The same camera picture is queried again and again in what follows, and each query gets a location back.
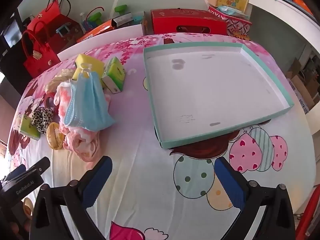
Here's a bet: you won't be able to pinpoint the red gift box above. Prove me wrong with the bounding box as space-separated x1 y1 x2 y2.
150 9 228 36

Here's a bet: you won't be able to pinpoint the orange cardboard box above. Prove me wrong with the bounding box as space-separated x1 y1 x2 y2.
76 19 115 43

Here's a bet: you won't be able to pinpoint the leopard print scrunchie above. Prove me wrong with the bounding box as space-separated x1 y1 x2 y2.
31 107 54 135

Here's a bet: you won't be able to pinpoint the blue toy frame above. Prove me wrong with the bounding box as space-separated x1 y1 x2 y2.
55 22 72 36

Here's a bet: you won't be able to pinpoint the red tape roll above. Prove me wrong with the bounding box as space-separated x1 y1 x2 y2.
43 92 58 113

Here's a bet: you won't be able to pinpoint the black monitor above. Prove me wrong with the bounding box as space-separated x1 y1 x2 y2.
1 19 23 48

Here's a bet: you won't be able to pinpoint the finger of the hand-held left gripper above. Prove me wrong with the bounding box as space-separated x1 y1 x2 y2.
5 164 27 182
25 157 51 175

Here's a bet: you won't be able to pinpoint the large red gift bag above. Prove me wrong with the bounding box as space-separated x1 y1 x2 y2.
26 0 83 53

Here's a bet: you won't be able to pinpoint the cardboard boxes under desk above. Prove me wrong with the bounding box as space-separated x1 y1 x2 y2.
285 57 320 113

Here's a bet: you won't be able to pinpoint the small red gift bag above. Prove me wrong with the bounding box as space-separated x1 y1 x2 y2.
21 21 62 78

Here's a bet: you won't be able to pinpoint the gold red box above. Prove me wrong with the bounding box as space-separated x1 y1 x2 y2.
231 31 250 40

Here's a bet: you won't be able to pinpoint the pink striped towel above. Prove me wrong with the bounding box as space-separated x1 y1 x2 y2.
53 81 112 163

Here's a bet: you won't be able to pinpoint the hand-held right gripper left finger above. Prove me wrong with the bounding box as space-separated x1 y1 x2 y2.
32 156 113 240

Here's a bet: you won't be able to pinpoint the orange packets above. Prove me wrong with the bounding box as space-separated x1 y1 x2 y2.
292 0 313 13

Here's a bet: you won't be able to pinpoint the green drink carton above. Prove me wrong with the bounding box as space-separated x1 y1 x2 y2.
101 57 125 94

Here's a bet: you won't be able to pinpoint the green tissue pack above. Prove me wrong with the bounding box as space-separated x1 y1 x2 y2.
19 114 41 141

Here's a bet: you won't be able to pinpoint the cream lace cloth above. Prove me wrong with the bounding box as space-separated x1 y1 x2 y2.
44 69 75 93

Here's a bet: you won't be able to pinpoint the shallow teal cardboard box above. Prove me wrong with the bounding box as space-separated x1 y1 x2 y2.
143 42 295 149

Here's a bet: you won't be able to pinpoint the white board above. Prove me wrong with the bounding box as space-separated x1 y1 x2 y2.
57 24 144 60

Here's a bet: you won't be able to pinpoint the blue wipes pack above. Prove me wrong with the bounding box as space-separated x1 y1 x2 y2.
216 5 250 18

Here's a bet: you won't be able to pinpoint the pink printed bed sheet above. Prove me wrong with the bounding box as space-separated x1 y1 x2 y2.
5 32 314 240

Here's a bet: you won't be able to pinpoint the yellow round bun toy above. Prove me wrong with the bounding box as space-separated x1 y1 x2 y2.
47 122 66 150

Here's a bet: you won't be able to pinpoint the grey black box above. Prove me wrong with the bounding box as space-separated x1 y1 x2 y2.
112 13 133 28

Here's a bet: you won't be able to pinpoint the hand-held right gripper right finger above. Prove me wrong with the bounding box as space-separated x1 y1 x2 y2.
214 157 297 240

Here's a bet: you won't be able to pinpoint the blue face mask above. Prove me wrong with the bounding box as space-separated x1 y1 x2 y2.
62 67 116 132

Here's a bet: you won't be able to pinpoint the yellow sponge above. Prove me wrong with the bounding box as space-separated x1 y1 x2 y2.
72 54 105 80

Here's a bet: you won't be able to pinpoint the clear water bottle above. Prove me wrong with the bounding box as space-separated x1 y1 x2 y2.
79 12 87 34

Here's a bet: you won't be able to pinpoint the red white patterned box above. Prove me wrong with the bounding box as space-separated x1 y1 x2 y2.
208 6 252 40

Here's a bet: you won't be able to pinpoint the white desk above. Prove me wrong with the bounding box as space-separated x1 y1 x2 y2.
244 0 320 63

